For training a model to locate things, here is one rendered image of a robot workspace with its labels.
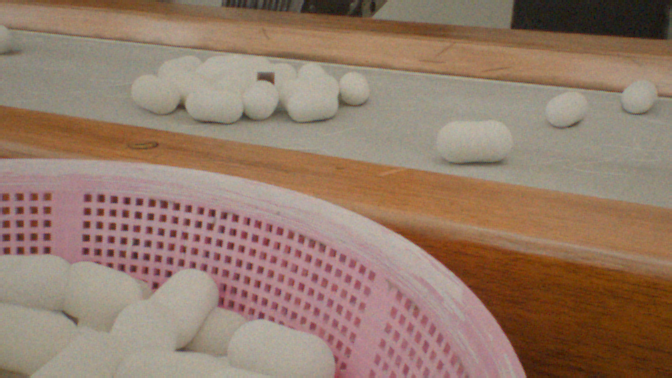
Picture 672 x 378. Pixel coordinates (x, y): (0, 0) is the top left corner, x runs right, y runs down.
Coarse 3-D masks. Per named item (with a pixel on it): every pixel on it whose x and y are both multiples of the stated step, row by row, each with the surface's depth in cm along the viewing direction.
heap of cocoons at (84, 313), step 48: (0, 288) 25; (48, 288) 25; (96, 288) 25; (144, 288) 27; (192, 288) 25; (0, 336) 22; (48, 336) 22; (96, 336) 21; (144, 336) 22; (192, 336) 24; (240, 336) 22; (288, 336) 22
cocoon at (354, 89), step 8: (352, 72) 51; (344, 80) 50; (352, 80) 49; (360, 80) 49; (344, 88) 49; (352, 88) 49; (360, 88) 49; (368, 88) 50; (344, 96) 49; (352, 96) 49; (360, 96) 49; (352, 104) 50
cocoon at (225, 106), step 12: (192, 96) 44; (204, 96) 44; (216, 96) 44; (228, 96) 44; (192, 108) 44; (204, 108) 44; (216, 108) 44; (228, 108) 44; (240, 108) 44; (204, 120) 45; (216, 120) 45; (228, 120) 44
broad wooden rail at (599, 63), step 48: (0, 0) 80; (48, 0) 80; (96, 0) 81; (192, 48) 69; (240, 48) 67; (288, 48) 66; (336, 48) 64; (384, 48) 63; (432, 48) 61; (480, 48) 60; (528, 48) 59; (576, 48) 58; (624, 48) 59
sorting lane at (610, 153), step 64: (0, 64) 60; (64, 64) 61; (128, 64) 62; (320, 64) 63; (192, 128) 44; (256, 128) 44; (320, 128) 45; (384, 128) 45; (512, 128) 46; (576, 128) 46; (640, 128) 46; (576, 192) 35; (640, 192) 35
